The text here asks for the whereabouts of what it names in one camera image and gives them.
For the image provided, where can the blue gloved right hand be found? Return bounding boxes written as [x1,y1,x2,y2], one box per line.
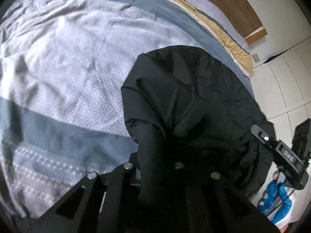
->
[257,170,295,232]

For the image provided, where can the wall socket plate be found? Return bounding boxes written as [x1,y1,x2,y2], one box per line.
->
[252,54,260,63]

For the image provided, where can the black puffer jacket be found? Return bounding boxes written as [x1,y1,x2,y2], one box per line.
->
[121,46,278,232]

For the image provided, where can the white pillow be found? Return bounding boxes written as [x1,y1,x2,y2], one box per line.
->
[185,0,249,52]

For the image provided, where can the striped blue white duvet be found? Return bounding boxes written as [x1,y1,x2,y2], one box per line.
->
[1,0,253,218]

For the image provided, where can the white wardrobe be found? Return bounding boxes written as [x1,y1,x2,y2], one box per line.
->
[250,40,310,135]

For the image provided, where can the wooden headboard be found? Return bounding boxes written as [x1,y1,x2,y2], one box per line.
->
[210,0,267,45]

